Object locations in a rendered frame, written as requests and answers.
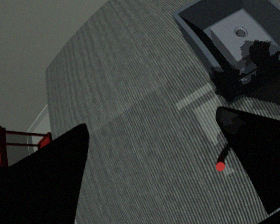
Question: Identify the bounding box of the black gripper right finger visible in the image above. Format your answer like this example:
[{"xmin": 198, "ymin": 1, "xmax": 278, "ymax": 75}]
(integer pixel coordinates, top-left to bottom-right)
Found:
[{"xmin": 216, "ymin": 105, "xmax": 280, "ymax": 214}]

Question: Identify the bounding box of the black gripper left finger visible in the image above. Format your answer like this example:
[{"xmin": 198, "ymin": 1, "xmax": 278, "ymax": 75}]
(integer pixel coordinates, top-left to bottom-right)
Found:
[{"xmin": 0, "ymin": 123, "xmax": 89, "ymax": 224}]

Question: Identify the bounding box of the black box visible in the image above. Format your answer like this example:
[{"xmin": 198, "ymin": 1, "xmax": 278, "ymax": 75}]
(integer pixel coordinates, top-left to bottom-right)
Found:
[{"xmin": 172, "ymin": 0, "xmax": 280, "ymax": 105}]

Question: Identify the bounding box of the grey square plate with hole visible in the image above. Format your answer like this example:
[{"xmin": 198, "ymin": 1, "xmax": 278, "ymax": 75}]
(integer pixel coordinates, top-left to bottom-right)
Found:
[{"xmin": 209, "ymin": 11, "xmax": 272, "ymax": 72}]

